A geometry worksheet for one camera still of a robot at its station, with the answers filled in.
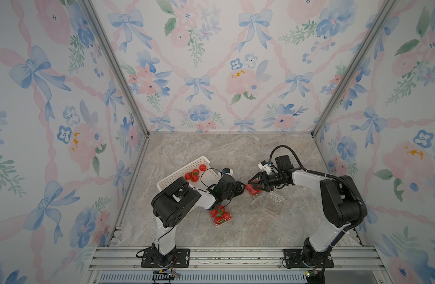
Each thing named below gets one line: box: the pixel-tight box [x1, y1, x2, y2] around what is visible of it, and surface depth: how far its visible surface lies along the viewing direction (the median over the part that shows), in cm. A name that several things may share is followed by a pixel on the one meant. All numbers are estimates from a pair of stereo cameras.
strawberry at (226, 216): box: [222, 211, 233, 221], surface depth 83 cm
